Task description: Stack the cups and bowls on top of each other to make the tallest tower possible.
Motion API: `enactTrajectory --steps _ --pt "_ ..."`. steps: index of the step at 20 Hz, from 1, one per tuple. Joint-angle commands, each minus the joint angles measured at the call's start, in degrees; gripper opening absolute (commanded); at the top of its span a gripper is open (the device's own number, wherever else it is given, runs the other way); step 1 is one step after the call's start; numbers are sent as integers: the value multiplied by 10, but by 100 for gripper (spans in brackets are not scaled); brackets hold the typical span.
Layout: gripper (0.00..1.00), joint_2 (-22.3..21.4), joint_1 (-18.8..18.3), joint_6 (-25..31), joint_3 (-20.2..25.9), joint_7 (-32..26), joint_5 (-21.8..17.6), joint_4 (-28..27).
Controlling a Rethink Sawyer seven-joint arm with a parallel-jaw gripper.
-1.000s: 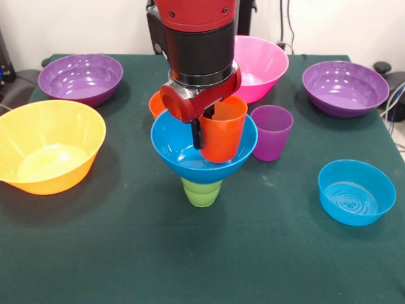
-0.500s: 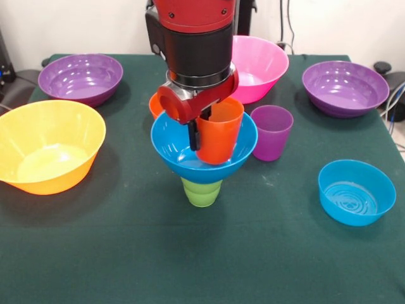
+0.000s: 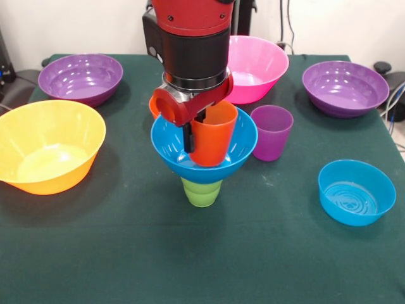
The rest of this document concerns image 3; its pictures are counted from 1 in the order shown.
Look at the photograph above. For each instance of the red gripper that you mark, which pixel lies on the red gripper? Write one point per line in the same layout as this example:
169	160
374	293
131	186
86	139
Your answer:
171	109

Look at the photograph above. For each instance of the orange plastic cup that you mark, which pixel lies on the orange plastic cup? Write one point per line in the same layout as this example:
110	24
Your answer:
210	144

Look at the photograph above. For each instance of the deep blue plastic bowl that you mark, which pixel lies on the deep blue plastic bowl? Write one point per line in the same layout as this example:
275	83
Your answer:
205	172

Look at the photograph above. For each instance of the orange plastic bowl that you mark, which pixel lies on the orange plastic bowl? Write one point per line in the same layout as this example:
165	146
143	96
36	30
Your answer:
155	109

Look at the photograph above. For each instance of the green plastic cup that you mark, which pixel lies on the green plastic cup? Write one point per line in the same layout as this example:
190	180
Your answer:
201	198

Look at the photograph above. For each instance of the purple plastic cup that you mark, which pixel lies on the purple plastic cup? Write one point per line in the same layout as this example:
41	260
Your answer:
273	145

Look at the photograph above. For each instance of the pink plastic bowl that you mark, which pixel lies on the pink plastic bowl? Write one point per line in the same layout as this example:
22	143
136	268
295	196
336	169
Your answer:
259	69

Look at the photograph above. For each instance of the purple plastic bowl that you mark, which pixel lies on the purple plastic bowl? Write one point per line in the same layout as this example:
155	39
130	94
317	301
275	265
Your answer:
79	93
345	96

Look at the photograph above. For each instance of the dark green table cloth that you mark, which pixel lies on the dark green table cloth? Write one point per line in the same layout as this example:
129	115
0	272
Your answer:
202	253

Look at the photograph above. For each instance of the yellow plastic bowl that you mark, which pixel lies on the yellow plastic bowl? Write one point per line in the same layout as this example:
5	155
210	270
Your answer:
47	164

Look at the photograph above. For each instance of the low blue plastic bowl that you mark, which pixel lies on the low blue plastic bowl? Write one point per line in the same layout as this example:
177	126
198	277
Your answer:
348	213

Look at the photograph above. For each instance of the black round knob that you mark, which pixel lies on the black round knob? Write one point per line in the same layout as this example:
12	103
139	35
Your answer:
382	67

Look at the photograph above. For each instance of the black device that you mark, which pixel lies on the black device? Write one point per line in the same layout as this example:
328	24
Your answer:
6	73

